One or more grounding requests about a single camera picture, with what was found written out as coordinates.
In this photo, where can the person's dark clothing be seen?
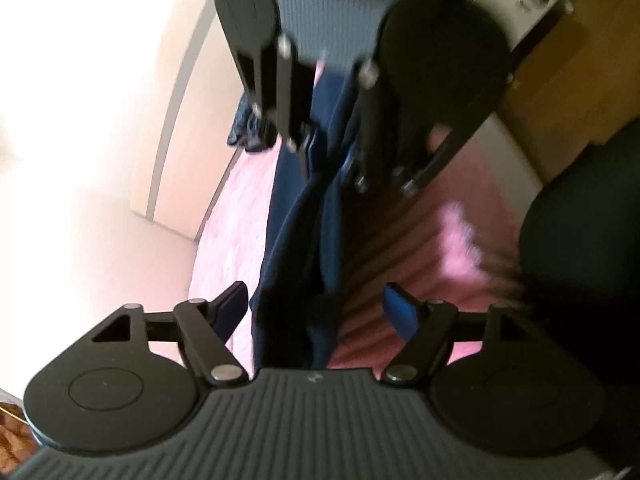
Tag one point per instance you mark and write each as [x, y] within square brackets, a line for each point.
[585, 260]

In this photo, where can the wooden cabinet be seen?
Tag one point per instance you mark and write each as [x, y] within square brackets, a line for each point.
[590, 85]

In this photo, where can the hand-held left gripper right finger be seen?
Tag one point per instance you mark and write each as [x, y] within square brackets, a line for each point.
[403, 311]

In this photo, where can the dark patterned cloth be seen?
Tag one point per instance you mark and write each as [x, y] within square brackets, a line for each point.
[245, 130]

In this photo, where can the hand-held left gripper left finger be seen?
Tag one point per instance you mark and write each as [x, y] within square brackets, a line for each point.
[233, 311]

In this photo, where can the white wardrobe door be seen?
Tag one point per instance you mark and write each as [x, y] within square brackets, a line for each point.
[210, 110]

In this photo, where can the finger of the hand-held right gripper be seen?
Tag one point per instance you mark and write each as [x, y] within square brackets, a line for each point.
[363, 160]
[297, 110]

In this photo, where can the navy blue garment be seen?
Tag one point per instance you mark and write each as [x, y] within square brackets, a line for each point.
[295, 260]

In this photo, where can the pink blanket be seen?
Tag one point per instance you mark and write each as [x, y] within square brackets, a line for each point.
[231, 240]

